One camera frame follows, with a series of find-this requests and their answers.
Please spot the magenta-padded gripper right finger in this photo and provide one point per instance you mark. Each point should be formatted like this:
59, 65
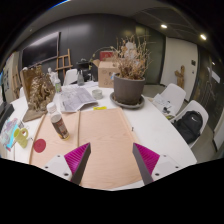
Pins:
146, 160

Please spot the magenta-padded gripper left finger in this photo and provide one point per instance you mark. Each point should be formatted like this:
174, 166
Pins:
76, 160

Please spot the clear bottle with dark drink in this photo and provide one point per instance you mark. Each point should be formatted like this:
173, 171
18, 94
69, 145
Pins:
59, 125

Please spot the light wooden panel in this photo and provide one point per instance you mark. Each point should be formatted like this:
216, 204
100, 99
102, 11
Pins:
106, 133
71, 130

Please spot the flat round red coaster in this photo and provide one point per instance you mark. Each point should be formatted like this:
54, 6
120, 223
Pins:
39, 146

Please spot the black backpack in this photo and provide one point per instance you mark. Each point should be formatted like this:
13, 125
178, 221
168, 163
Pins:
188, 126

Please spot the small yellow flat object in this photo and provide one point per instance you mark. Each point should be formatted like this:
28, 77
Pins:
100, 108

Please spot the yellow-green mug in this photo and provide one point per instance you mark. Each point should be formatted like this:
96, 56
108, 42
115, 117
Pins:
22, 138

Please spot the papers on chair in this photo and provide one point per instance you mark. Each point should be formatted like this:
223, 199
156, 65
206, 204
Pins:
161, 101

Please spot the printed newspaper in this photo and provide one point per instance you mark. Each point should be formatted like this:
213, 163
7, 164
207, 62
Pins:
75, 98

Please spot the dried plant in grey pot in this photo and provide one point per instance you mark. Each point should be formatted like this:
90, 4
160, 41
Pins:
129, 90

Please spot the white chair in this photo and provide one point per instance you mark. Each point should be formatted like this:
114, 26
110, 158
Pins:
70, 77
175, 93
196, 106

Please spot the colourful purple art book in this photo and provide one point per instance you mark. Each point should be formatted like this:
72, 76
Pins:
8, 133

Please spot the golden relief sculpture on board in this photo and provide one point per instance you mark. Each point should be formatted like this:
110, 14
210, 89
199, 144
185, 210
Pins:
40, 93

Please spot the spray bottle with green label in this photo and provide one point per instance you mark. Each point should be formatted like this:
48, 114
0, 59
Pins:
57, 86

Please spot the clear glass bottle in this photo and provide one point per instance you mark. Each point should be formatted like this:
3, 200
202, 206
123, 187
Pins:
80, 79

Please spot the black flat box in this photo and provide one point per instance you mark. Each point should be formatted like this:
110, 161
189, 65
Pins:
6, 115

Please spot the white plaster bust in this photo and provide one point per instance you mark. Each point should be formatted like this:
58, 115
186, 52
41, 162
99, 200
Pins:
52, 76

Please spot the wooden figure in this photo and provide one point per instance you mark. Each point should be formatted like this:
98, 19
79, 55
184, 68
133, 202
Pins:
180, 78

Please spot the brown cardboard box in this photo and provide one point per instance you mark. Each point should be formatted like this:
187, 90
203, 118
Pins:
105, 75

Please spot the wooden easel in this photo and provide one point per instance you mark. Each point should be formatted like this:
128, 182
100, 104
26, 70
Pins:
16, 83
63, 68

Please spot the black side table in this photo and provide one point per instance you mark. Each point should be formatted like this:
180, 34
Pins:
83, 66

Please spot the red box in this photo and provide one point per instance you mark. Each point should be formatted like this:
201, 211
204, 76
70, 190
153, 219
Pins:
106, 55

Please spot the ceiling spot lights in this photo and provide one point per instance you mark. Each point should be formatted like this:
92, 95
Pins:
164, 26

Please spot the long ceiling light strip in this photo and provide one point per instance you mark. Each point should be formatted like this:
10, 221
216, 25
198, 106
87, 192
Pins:
60, 3

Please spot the dark wall screen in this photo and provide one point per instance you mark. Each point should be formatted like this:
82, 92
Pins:
40, 50

